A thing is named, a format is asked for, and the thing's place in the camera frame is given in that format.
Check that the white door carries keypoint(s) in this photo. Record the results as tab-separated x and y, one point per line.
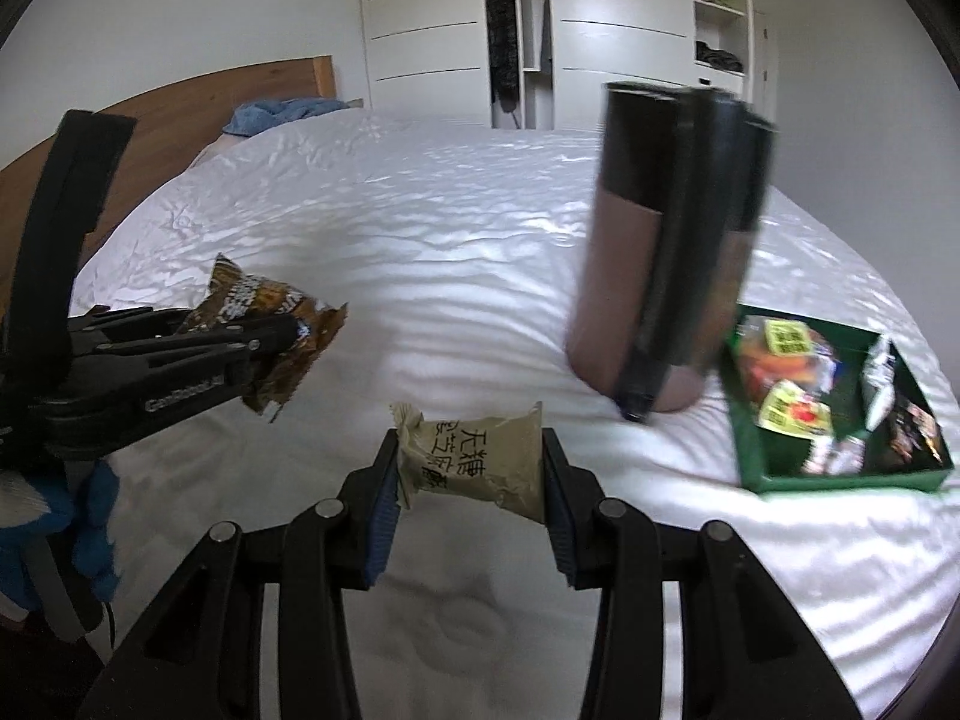
761	67

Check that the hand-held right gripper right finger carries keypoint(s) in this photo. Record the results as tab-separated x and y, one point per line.
564	525

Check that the white bed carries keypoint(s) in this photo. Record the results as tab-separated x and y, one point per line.
450	240

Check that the brown gold snack packet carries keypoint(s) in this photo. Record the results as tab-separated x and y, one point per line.
300	349

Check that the green tray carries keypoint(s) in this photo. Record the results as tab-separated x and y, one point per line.
825	481

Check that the dark gold snack packet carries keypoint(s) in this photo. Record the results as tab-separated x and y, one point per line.
913	431

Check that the beige snack packet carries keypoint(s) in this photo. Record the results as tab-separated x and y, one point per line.
472	465

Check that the blue towel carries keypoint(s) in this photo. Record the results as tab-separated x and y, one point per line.
277	116

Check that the bronze and black kettle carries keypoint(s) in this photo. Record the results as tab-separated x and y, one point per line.
645	255

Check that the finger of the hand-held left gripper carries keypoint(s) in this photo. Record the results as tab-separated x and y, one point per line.
127	321
225	341

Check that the person's left hand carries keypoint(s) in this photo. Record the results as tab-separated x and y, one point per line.
90	517

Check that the dark folded clothes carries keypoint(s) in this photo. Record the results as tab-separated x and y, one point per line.
718	56

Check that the dark hanging garment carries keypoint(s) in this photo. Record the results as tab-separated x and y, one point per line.
501	30

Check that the small green label snack packet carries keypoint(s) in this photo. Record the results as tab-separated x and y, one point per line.
795	406

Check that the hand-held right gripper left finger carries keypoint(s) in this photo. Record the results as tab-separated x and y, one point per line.
379	517

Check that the wooden headboard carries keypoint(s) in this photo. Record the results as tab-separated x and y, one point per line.
187	105

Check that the long white blue snack packet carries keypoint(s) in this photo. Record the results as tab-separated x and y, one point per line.
877	382

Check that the white wardrobe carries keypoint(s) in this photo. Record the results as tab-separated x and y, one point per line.
622	22

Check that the grey hanging garment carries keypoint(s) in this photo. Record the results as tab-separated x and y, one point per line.
541	22

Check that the clear packet with orange contents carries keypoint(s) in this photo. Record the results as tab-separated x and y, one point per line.
780	349

